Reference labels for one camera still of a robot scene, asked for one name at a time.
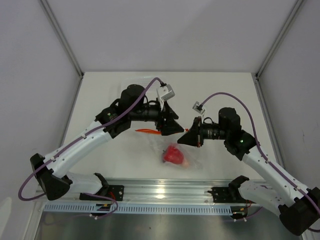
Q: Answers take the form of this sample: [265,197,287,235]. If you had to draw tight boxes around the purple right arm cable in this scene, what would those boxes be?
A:
[199,92,320,233]

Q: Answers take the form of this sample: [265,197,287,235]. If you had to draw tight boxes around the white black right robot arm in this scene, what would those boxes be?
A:
[177,107,320,236]

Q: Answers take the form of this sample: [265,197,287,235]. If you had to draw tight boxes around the aluminium front rail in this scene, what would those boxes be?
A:
[33,178,307,206]

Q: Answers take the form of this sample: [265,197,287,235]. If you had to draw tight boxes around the clear zip bag red zipper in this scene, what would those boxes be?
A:
[135,128,202,170]

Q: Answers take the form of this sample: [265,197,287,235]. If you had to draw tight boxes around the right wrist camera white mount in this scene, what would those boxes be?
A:
[192,101,206,123]

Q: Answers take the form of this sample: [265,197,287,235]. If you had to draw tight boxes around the red bell pepper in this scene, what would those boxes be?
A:
[162,143,186,165]

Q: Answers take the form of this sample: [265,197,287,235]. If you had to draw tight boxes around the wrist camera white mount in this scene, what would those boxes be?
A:
[192,101,206,123]
[156,84,175,110]

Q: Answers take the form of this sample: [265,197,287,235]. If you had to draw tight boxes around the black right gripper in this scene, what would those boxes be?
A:
[177,116,229,148]

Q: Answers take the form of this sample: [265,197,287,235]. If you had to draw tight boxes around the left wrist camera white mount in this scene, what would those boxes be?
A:
[156,84,175,110]

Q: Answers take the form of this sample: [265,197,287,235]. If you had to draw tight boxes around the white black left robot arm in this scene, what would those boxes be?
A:
[30,83,184,201]

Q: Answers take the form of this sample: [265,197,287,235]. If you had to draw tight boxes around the right aluminium frame post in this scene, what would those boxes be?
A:
[255,0,307,80]

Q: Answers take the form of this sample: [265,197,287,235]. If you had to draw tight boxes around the beige egg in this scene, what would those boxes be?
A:
[181,160,190,168]

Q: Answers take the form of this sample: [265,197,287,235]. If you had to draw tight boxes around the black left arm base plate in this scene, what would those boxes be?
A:
[95,185,125,213]

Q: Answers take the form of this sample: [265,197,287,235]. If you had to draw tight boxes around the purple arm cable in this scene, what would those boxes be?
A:
[199,92,320,233]
[17,76,167,221]

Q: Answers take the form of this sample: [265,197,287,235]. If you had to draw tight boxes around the white perforated plastic basket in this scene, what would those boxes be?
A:
[118,75,161,100]

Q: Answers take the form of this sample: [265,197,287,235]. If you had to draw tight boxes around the aluminium frame post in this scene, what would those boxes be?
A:
[38,0,84,78]
[255,0,307,80]

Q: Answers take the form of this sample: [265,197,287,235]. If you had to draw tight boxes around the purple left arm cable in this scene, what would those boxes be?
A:
[17,76,167,221]

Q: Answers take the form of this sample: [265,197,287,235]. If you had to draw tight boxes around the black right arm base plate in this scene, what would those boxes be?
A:
[206,186,255,204]

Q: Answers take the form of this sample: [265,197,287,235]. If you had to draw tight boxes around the white slotted cable duct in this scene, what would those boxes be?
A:
[43,202,233,216]

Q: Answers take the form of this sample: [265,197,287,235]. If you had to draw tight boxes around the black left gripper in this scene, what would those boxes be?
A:
[129,97,184,136]

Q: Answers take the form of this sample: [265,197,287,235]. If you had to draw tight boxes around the left aluminium frame post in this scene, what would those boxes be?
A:
[38,0,84,78]

